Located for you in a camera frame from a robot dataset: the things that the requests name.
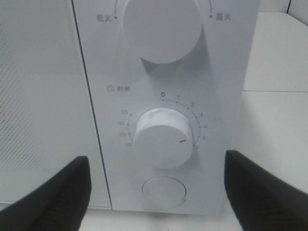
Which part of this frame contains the white microwave door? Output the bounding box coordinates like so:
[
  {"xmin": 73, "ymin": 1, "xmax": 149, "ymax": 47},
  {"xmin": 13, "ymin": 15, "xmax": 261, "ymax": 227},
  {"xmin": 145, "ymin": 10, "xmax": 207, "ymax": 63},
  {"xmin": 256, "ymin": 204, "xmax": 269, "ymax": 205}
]
[{"xmin": 0, "ymin": 0, "xmax": 111, "ymax": 209}]

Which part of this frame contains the white microwave oven body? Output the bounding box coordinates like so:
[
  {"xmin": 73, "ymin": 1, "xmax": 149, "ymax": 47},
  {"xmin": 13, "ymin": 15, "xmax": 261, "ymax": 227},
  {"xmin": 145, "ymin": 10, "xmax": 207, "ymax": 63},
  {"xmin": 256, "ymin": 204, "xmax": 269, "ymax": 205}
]
[{"xmin": 73, "ymin": 0, "xmax": 259, "ymax": 215}]

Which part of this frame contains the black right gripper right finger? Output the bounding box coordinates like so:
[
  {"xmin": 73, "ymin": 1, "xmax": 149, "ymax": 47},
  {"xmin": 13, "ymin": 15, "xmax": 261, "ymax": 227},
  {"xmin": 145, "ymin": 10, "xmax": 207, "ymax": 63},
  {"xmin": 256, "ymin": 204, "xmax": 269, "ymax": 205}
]
[{"xmin": 224, "ymin": 150, "xmax": 308, "ymax": 231}]

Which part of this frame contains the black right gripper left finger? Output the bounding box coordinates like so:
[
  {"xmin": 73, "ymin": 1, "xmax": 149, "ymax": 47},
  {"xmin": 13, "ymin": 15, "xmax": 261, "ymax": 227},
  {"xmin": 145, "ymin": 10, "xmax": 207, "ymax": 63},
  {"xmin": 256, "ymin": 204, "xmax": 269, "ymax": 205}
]
[{"xmin": 0, "ymin": 156, "xmax": 91, "ymax": 231}]

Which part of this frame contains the white microwave knob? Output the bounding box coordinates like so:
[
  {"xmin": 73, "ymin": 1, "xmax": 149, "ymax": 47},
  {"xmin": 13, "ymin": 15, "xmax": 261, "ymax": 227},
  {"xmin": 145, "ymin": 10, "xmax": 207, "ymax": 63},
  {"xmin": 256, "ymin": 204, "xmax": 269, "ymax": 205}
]
[
  {"xmin": 123, "ymin": 0, "xmax": 202, "ymax": 64},
  {"xmin": 134, "ymin": 108, "xmax": 193, "ymax": 169}
]

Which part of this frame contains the round white door button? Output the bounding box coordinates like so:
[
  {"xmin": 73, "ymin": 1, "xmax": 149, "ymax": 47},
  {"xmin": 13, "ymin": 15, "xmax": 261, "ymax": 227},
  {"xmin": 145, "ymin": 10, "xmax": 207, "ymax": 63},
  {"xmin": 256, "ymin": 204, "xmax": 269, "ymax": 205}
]
[{"xmin": 142, "ymin": 177, "xmax": 187, "ymax": 208}]

